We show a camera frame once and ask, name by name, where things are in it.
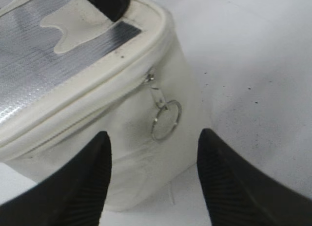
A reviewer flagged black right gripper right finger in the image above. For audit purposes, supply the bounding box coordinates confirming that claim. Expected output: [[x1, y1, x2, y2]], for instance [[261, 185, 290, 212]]
[[196, 129, 312, 226]]

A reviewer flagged cream bag with silver panel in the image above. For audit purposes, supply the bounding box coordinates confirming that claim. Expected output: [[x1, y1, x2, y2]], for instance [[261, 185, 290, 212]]
[[0, 0, 210, 211]]

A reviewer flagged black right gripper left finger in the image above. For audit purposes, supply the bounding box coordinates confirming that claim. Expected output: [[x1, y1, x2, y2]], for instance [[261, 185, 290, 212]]
[[0, 132, 112, 226]]

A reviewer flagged silver zipper pull with ring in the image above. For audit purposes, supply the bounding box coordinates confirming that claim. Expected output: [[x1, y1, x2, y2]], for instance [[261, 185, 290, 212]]
[[145, 74, 182, 142]]

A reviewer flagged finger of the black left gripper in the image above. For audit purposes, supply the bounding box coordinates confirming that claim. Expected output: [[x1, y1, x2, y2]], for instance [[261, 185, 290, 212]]
[[101, 0, 130, 21]]

